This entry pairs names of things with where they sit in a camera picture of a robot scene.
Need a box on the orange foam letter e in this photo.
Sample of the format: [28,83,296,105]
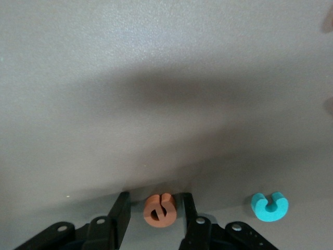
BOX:
[143,193,178,229]

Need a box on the teal foam letter c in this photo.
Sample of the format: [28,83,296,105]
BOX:
[250,192,289,222]

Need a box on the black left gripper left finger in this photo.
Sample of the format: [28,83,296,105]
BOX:
[12,192,132,250]

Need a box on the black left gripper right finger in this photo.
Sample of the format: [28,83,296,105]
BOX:
[179,193,279,250]

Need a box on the brown table cover mat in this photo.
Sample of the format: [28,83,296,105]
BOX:
[0,0,333,250]

